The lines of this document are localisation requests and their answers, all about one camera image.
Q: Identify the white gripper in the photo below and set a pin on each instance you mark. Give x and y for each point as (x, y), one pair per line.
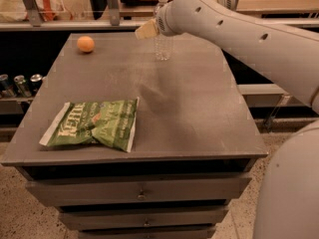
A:
(164, 22)

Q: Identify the clear plastic water bottle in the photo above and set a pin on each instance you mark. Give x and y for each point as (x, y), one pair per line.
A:
(162, 44)

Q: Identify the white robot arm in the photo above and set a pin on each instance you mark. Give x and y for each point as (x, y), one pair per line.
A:
(288, 202)

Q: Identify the green jalapeno chip bag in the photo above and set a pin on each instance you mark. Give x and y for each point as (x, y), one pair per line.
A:
(112, 124)

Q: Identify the white orange bag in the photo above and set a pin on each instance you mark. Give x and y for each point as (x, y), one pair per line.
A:
(22, 10)

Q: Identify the orange fruit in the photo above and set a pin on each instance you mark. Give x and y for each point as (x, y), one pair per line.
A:
(86, 44)

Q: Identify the right silver can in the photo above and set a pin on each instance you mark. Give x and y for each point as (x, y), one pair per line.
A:
(36, 82)

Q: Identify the grey drawer cabinet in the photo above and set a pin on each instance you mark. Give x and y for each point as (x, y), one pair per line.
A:
(191, 117)

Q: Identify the left silver can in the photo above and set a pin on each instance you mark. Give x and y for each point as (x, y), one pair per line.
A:
(9, 88)

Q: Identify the top grey drawer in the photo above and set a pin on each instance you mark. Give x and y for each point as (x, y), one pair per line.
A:
(131, 189)

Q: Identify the grey drawer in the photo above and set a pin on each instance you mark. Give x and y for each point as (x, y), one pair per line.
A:
(170, 232)
(143, 218)
(131, 189)

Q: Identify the middle grey drawer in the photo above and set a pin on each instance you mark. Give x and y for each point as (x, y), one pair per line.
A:
(143, 218)

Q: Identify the bottom grey drawer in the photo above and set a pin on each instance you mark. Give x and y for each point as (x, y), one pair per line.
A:
(170, 232)

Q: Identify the metal shelf rail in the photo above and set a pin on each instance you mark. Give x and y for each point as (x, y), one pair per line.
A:
(128, 25)

